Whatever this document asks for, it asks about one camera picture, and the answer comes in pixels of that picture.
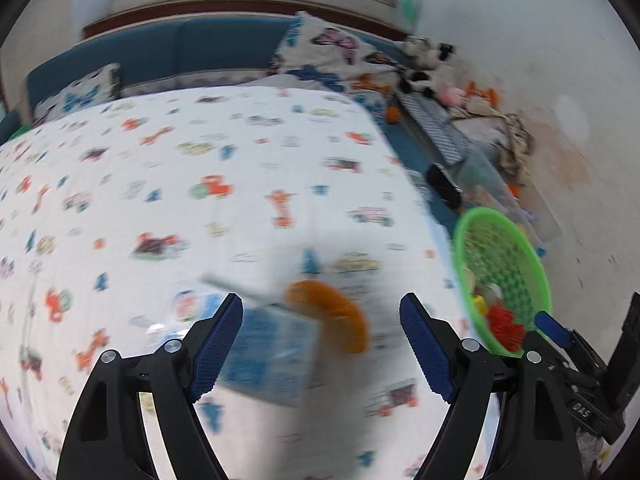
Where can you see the green plastic basket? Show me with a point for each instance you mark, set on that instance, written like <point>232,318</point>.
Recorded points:
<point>520,270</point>

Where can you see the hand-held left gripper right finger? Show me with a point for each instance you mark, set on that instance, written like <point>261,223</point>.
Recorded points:
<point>430,350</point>

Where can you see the orange fox plush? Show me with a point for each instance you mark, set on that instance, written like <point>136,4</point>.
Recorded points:
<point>480,92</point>

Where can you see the blue padded headboard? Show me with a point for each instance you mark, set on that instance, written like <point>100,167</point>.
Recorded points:
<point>200,45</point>

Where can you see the clear plastic storage box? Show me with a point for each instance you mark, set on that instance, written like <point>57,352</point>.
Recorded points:
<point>500,185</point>

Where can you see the green heart wall sticker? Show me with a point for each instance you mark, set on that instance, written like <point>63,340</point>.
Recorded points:
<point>410,10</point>

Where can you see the small butterfly print pillow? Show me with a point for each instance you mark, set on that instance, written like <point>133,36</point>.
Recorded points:
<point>75,95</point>

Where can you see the large butterfly print pillow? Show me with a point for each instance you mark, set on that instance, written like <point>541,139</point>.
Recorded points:
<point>330,50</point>

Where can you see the pile of beige clothes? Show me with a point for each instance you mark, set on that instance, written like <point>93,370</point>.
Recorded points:
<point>500,135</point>

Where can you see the pink plush toy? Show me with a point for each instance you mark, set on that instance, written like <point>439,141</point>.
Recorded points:
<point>452,96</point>

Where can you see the orange curved peel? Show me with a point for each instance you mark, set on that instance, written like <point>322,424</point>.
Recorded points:
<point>340,315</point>

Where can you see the blue print drink carton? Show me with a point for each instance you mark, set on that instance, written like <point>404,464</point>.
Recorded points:
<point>270,355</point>

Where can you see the black rectangular device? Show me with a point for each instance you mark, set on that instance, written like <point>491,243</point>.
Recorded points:
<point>442,185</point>

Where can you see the cartoon printed bed sheet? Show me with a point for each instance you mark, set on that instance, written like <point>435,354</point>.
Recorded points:
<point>125,200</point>

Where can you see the grey white plush toy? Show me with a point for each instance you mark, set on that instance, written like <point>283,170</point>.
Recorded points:
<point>417,50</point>

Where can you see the orange ball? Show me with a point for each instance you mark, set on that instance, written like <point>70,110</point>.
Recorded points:
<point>393,115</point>

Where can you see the grey patterned mat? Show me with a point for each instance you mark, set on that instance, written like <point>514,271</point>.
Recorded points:
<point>435,125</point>

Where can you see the black white cow plush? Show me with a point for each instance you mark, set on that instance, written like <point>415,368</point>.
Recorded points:
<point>425,80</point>

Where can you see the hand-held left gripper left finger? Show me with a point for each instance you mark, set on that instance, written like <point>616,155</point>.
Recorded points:
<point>215,350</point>

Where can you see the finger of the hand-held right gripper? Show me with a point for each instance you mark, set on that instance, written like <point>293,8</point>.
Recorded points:
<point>552,327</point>

